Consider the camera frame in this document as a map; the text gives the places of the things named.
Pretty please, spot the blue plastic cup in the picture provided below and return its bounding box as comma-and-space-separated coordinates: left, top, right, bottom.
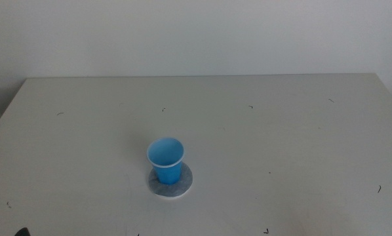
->
146, 136, 186, 186

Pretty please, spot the round grey cup mat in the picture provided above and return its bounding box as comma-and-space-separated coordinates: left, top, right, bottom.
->
147, 163, 194, 201

